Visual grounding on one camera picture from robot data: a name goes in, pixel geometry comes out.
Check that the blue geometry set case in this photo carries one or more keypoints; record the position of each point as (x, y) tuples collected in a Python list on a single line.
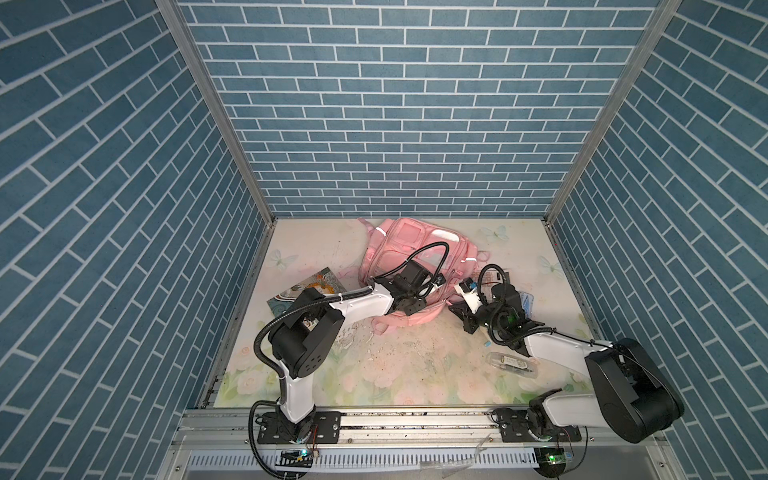
[(527, 301)]

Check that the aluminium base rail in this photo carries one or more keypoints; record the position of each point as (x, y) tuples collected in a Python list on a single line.
[(451, 441)]

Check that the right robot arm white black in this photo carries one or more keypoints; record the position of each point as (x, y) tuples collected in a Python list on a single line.
[(629, 395)]

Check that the clear plastic pencil case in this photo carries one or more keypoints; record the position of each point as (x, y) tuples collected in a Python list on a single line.
[(511, 364)]

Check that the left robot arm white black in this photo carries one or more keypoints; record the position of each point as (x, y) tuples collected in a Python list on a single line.
[(297, 342)]

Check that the pink student backpack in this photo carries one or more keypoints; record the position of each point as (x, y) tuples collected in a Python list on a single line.
[(413, 254)]

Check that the colourful comic book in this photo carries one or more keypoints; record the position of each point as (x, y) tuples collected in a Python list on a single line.
[(324, 281)]

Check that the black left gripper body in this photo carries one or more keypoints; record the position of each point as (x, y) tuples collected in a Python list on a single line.
[(413, 302)]

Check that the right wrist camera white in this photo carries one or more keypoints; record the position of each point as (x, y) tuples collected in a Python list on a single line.
[(469, 291)]

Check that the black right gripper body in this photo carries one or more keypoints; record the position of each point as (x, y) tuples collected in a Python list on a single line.
[(484, 316)]

